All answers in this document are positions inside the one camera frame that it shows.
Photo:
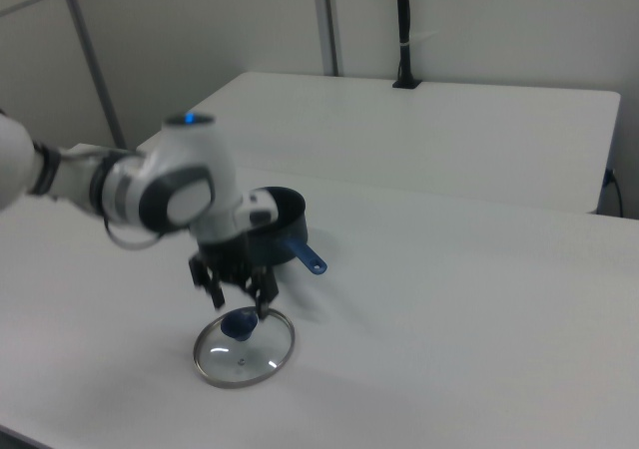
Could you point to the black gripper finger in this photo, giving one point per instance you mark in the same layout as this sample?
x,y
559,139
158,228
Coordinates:
x,y
212,287
263,292

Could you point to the glass lid with blue knob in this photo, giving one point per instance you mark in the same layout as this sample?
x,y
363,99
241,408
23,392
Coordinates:
x,y
239,356

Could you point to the dark blue saucepan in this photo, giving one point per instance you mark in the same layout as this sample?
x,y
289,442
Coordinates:
x,y
289,219

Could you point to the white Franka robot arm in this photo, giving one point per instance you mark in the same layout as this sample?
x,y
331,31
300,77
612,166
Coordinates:
x,y
190,169

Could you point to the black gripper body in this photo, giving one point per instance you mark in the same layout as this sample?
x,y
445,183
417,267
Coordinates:
x,y
232,259

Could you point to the grey partition frame post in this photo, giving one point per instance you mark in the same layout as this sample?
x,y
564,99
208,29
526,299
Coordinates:
x,y
95,70
328,25

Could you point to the black pole with clamp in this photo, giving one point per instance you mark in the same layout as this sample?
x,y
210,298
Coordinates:
x,y
405,25

